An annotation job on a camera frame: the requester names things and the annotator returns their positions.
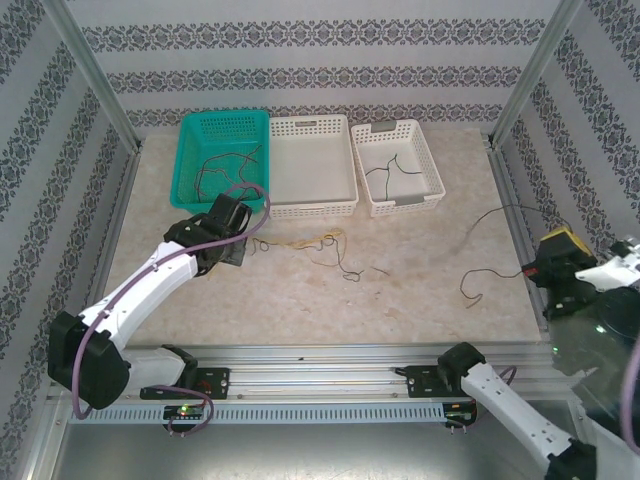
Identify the circuit board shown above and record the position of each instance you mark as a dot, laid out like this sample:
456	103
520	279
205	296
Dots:
185	411
457	414

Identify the right circuit board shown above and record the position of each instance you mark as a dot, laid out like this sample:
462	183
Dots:
457	414

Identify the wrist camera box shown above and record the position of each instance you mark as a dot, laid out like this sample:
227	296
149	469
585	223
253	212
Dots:
236	252
607	275

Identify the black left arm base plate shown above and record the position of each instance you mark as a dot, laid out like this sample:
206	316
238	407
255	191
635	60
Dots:
220	382

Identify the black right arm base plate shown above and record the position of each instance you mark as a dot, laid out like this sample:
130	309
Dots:
417	382

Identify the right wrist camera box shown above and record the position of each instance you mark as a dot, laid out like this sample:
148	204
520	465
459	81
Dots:
607	275

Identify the aluminium mounting rail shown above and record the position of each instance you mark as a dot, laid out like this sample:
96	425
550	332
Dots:
310	380

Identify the grey metal sheet panel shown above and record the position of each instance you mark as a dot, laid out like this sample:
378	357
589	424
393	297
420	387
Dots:
320	450

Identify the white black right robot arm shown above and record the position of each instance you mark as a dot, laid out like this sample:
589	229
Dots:
510	410

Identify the large white plastic basket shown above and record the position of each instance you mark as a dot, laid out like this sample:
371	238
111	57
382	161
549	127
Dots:
310	165

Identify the aluminium frame post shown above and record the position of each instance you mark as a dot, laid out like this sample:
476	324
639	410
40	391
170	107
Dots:
97	75
540	75

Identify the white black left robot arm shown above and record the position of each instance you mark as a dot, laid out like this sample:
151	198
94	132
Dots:
145	285

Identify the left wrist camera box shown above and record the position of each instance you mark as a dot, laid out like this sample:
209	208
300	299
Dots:
236	252

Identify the teal plastic basket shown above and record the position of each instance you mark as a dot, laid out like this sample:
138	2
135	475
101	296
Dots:
220	135

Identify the aluminium side rail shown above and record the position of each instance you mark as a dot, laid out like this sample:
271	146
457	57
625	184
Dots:
120	210
507	175

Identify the left circuit board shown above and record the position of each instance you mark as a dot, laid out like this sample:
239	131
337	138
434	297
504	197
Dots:
185	411

